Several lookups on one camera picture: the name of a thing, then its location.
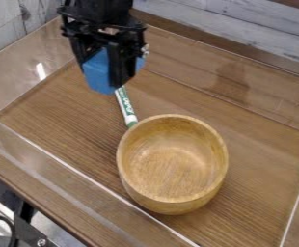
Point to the clear acrylic tray wall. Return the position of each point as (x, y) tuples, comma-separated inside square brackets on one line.
[(60, 131)]

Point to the blue foam block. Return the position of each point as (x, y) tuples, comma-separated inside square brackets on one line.
[(97, 73)]

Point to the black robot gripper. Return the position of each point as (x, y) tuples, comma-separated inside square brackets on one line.
[(95, 23)]

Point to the black metal table bracket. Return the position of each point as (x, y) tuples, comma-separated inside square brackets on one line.
[(28, 236)]

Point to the green and white marker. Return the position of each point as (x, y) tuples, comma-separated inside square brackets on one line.
[(124, 103)]

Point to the brown wooden bowl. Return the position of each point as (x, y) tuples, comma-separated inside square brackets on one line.
[(172, 161)]

